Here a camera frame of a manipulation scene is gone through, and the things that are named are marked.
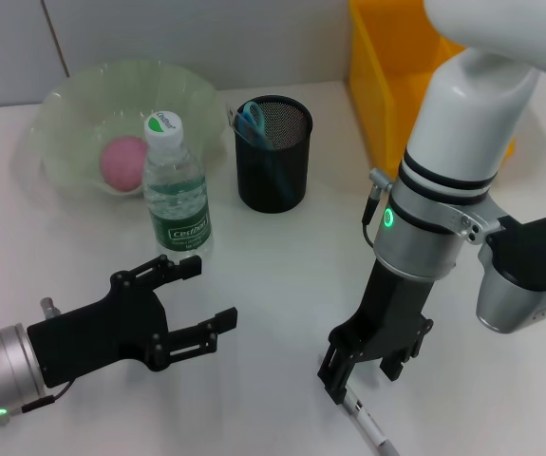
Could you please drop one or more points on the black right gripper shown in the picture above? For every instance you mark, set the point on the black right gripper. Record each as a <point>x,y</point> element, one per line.
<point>391,313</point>

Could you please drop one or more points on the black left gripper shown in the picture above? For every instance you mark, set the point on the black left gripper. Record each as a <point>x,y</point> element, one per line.
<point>97,332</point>

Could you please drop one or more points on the silver pen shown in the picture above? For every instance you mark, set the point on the silver pen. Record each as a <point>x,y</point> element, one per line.
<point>370,423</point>

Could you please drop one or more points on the clear green-label water bottle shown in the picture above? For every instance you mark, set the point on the clear green-label water bottle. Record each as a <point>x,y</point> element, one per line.
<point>180,214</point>

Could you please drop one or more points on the pink toy peach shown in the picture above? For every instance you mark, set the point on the pink toy peach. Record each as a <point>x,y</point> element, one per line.
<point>123,164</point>

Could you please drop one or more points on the transparent plastic ruler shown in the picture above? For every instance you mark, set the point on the transparent plastic ruler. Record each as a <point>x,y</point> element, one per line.
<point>234,121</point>

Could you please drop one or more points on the blue scissors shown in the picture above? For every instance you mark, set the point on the blue scissors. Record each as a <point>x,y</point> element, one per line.
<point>253,121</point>

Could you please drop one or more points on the black mesh pen holder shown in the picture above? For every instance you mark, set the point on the black mesh pen holder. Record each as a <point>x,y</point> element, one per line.
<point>272,180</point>

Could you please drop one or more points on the pale green glass fruit plate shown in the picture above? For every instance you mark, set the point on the pale green glass fruit plate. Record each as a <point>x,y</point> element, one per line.
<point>87,100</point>

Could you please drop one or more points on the yellow plastic bin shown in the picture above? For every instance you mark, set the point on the yellow plastic bin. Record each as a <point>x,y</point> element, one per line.
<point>377,85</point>

